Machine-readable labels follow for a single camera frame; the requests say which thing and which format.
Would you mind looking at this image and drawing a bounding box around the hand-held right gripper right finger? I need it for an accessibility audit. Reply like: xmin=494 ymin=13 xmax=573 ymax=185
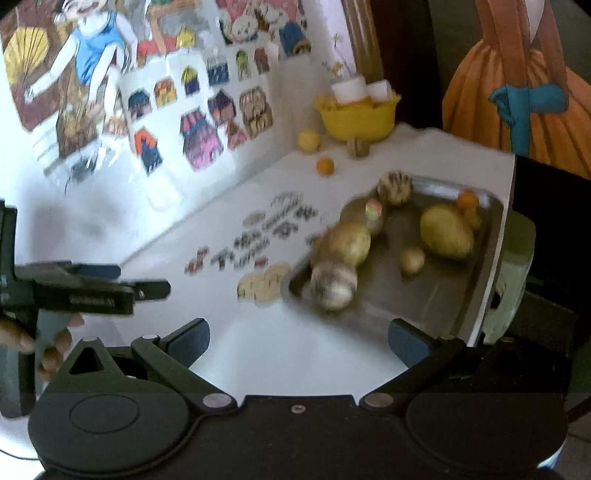
xmin=360 ymin=318 xmax=555 ymax=410

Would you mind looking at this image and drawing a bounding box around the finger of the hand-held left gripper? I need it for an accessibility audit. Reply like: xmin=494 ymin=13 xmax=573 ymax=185
xmin=119 ymin=279 xmax=172 ymax=304
xmin=16 ymin=261 xmax=122 ymax=284

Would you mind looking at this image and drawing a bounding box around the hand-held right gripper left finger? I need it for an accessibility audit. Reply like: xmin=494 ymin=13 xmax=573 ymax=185
xmin=41 ymin=318 xmax=236 ymax=414

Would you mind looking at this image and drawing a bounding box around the metal tray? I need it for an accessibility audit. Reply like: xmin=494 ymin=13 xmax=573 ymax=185
xmin=287 ymin=175 xmax=505 ymax=348

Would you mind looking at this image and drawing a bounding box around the small green-brown fruit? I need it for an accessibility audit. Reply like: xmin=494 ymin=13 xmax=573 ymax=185
xmin=400 ymin=246 xmax=426 ymax=277

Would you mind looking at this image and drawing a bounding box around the brown kiwi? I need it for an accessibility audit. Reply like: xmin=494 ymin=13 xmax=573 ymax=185
xmin=309 ymin=260 xmax=358 ymax=312

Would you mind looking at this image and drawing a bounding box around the large brown pear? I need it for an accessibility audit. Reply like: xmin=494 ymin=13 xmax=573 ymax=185
xmin=318 ymin=220 xmax=373 ymax=274

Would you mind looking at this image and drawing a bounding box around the yellow-green mango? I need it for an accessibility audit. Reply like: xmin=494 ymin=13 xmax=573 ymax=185
xmin=420 ymin=205 xmax=476 ymax=260

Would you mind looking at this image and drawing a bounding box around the striped brown shell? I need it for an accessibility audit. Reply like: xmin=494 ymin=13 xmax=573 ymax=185
xmin=377 ymin=170 xmax=413 ymax=206

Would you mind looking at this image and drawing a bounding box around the person's left hand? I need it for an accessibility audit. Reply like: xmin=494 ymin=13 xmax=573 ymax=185
xmin=0 ymin=315 xmax=86 ymax=383

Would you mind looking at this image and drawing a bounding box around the house drawings poster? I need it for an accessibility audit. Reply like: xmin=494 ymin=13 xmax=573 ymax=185
xmin=117 ymin=45 xmax=278 ymax=212

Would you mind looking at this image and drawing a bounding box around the cartoon figure poster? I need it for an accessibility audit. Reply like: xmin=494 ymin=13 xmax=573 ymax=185
xmin=0 ymin=0 xmax=311 ymax=186

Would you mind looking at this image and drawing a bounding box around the yellow lemon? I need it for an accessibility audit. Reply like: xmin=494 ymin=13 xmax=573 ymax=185
xmin=297 ymin=130 xmax=323 ymax=153

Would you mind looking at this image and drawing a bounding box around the yellow plastic bowl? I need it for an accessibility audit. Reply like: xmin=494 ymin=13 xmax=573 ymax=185
xmin=315 ymin=91 xmax=402 ymax=143

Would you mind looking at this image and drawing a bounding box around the white cup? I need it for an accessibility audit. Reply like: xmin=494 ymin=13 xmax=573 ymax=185
xmin=331 ymin=76 xmax=366 ymax=104
xmin=366 ymin=80 xmax=393 ymax=103

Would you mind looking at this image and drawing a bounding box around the orange dress figure poster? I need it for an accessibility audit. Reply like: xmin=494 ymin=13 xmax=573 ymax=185
xmin=440 ymin=0 xmax=591 ymax=182

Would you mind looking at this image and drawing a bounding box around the yellow flower sprig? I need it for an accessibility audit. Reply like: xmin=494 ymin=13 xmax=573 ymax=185
xmin=322 ymin=31 xmax=357 ymax=78

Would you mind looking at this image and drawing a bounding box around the brown curtain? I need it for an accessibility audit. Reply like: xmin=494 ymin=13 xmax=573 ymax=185
xmin=341 ymin=0 xmax=387 ymax=89

